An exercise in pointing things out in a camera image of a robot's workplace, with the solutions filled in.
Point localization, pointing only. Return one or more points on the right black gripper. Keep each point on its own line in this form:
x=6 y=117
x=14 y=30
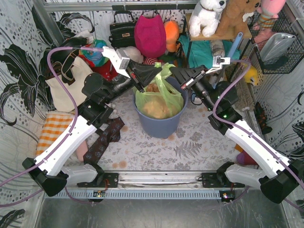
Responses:
x=192 y=79

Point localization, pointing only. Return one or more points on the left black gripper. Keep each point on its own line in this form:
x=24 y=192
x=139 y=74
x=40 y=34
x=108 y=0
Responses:
x=134 y=77

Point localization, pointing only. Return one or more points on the green plastic trash bag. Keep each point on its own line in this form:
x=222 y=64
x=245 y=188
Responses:
x=160 y=100

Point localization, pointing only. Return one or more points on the blue trash bin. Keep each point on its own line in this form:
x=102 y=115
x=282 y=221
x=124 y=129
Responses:
x=162 y=128

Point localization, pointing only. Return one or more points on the blue lint roller mop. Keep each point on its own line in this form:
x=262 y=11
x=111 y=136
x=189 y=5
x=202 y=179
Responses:
x=230 y=54

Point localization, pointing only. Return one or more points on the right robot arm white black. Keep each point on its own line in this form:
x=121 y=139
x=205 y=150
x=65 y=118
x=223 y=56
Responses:
x=277 y=175

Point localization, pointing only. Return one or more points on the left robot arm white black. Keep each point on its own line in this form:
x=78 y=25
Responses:
x=47 y=169

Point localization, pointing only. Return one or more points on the cream canvas tote bag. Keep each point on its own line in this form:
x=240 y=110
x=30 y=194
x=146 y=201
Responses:
x=62 y=102

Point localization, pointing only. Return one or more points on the pink white pig plush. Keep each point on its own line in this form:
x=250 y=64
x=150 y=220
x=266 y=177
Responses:
x=151 y=61

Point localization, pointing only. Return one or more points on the white sheep plush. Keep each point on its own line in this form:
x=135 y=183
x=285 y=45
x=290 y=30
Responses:
x=134 y=54

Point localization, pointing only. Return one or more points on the teal folded cloth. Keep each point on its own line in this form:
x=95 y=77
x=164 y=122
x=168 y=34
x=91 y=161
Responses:
x=200 y=52

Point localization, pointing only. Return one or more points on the black metal shelf rack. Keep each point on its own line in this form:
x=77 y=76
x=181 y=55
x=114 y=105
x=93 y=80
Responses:
x=215 y=41

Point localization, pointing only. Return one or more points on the red cloth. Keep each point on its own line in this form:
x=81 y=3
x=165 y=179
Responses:
x=107 y=71

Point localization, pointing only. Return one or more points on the magenta felt hat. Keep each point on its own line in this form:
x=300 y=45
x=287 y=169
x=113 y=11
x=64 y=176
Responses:
x=150 y=36

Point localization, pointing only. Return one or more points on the black leather handbag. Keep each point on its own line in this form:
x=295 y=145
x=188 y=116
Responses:
x=122 y=34

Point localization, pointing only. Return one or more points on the orange plush toy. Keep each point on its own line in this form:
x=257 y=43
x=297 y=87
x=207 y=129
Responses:
x=172 y=34

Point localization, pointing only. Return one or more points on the colourful printed cloth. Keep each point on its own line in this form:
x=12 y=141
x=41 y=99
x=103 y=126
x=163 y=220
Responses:
x=93 y=58

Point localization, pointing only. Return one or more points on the white dog plush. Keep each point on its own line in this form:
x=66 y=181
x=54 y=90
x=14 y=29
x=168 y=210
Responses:
x=205 y=17

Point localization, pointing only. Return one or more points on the yellow duck plush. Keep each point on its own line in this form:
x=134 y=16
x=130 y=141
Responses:
x=251 y=76

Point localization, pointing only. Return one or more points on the dark floral necktie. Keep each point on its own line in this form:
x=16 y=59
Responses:
x=110 y=135

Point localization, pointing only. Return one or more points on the brown teddy bear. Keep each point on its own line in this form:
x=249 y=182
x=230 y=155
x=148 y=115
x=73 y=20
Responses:
x=235 y=16

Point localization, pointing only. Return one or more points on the silver foil pouch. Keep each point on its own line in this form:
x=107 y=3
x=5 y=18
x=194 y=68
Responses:
x=276 y=46

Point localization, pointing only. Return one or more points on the pink sponge roll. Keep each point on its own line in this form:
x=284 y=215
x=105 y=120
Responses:
x=82 y=150

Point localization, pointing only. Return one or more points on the orange checked towel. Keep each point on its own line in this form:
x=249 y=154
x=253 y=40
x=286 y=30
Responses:
x=55 y=124

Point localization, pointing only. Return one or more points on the pink plush toy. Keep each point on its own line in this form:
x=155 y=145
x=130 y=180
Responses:
x=268 y=13

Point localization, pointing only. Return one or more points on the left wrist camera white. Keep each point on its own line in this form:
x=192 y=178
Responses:
x=119 y=60

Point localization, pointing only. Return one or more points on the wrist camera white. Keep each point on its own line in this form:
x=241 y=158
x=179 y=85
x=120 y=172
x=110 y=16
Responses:
x=218 y=63
x=119 y=60

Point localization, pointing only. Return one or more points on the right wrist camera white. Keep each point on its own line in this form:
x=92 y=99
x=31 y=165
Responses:
x=218 y=63

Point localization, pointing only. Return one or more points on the black wire basket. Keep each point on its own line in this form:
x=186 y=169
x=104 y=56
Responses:
x=285 y=63

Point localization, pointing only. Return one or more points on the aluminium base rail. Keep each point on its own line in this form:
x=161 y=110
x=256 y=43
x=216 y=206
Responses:
x=166 y=185

